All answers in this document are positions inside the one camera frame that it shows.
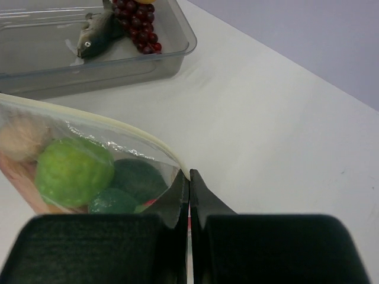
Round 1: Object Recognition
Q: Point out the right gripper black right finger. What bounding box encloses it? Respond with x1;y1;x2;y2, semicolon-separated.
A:
189;169;370;283

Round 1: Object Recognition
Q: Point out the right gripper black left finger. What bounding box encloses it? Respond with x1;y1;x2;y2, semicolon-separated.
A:
1;172;190;283

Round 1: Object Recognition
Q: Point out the green cucumber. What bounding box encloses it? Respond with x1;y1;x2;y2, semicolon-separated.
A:
88;188;139;214

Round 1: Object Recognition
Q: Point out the red chili pepper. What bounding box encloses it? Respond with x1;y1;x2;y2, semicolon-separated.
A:
143;199;157;206

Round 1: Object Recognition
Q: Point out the green lime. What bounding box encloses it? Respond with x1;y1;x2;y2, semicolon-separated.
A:
34;137;115;208

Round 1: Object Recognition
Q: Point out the green avocado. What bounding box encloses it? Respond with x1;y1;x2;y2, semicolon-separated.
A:
111;159;169;204

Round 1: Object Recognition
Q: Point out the clear zip top bag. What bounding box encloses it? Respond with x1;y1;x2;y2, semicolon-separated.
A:
1;94;190;214

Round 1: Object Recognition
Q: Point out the white garlic clove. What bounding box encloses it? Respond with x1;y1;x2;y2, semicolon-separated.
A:
1;117;52;162

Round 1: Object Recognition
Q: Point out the clear plastic food bin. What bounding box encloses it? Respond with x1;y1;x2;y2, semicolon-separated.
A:
1;1;197;99

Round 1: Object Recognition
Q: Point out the silver grey fish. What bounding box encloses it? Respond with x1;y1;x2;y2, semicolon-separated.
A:
76;1;124;59

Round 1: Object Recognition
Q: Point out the dark red grape bunch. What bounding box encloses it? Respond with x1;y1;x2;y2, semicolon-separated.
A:
111;0;162;54

